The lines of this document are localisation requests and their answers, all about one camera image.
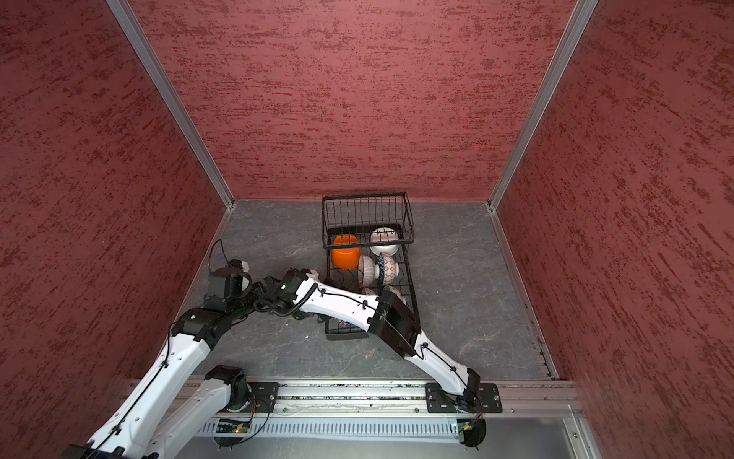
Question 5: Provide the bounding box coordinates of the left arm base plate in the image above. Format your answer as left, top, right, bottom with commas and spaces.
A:
242, 382, 280, 413

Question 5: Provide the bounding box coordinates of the right aluminium corner profile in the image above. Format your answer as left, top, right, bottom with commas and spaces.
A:
489, 0, 598, 213

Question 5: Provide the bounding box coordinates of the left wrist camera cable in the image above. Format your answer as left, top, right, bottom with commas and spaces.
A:
207, 238, 231, 273

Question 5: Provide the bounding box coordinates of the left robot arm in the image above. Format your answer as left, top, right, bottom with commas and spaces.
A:
62, 260, 257, 458

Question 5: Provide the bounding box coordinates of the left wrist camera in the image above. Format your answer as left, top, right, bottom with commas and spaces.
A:
227, 259, 252, 293

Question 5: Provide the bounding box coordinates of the white bowl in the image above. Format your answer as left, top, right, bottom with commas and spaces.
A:
369, 227, 399, 256

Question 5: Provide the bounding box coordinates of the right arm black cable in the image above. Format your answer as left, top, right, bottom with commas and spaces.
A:
251, 280, 319, 319

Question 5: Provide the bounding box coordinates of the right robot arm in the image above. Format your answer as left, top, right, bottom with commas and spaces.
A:
252, 270, 482, 413

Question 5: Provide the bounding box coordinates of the blue patterned bowl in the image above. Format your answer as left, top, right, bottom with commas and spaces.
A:
376, 254, 399, 285

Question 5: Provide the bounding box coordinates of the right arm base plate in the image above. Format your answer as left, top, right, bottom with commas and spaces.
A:
424, 382, 503, 414

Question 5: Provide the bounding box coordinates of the left aluminium corner profile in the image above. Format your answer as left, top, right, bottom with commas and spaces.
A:
106, 0, 235, 212

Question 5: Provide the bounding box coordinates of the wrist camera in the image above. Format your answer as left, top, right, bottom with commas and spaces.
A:
227, 259, 252, 293
301, 269, 320, 281

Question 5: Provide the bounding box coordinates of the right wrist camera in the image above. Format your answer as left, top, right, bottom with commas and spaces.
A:
301, 269, 320, 281

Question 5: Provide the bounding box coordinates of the aluminium mounting rail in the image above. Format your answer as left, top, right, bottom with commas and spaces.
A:
165, 378, 583, 417

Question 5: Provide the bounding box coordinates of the perforated cable duct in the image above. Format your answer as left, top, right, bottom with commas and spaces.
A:
196, 417, 460, 442

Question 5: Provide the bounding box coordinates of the orange bowl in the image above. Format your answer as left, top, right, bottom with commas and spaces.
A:
331, 234, 361, 270

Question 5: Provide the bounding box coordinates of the aluminium corner profile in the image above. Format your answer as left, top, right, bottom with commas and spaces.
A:
106, 0, 235, 212
489, 0, 598, 213

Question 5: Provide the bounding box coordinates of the black wire dish rack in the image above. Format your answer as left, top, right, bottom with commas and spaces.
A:
321, 191, 420, 316

